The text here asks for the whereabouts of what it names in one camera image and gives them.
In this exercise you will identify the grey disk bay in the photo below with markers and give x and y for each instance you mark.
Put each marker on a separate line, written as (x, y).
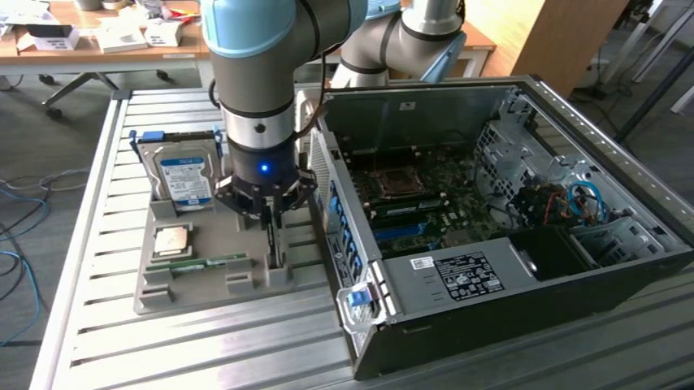
(623, 239)

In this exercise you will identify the blue card latch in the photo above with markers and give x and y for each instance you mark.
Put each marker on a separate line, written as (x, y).
(358, 297)

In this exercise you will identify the hard disk with blue bracket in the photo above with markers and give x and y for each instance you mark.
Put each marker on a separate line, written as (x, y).
(182, 174)

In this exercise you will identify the white labelled box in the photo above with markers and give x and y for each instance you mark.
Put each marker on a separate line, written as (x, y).
(163, 34)

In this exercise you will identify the wooden desk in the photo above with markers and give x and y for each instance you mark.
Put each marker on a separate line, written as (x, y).
(87, 56)
(481, 40)

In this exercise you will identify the silver drive cage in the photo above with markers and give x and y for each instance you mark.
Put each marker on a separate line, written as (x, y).
(505, 162)

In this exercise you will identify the black graphics card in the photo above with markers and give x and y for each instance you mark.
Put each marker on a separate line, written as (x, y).
(278, 248)

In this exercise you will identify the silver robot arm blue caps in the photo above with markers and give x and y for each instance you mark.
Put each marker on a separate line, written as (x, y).
(255, 81)

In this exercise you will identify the grey cup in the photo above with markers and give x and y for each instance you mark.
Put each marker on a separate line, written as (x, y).
(88, 4)

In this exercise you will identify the green motherboard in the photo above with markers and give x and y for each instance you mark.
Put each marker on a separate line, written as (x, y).
(466, 203)

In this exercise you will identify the black open PC case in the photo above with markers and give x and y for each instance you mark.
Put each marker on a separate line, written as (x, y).
(487, 337)

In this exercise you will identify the grey power supply unit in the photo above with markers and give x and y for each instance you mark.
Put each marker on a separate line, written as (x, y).
(418, 284)

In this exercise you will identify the wooden cabinet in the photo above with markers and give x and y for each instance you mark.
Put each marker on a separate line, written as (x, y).
(569, 40)

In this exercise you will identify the green RAM stick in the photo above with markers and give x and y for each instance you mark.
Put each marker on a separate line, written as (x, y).
(224, 258)
(406, 208)

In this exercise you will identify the grey plastic parts rack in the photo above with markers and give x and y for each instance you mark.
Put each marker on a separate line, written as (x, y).
(216, 243)

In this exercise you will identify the silver CPU chip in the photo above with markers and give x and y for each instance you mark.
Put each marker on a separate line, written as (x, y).
(168, 241)

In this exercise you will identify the black and white box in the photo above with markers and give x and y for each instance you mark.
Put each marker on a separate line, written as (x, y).
(54, 40)

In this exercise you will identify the blue expansion slot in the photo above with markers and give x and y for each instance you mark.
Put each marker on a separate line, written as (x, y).
(401, 232)

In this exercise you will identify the flat white box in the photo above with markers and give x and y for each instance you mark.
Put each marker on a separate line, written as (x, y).
(122, 40)

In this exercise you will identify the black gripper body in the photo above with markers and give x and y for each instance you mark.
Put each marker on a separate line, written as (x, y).
(255, 162)

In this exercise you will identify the tape roll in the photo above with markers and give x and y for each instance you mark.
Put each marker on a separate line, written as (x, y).
(114, 5)

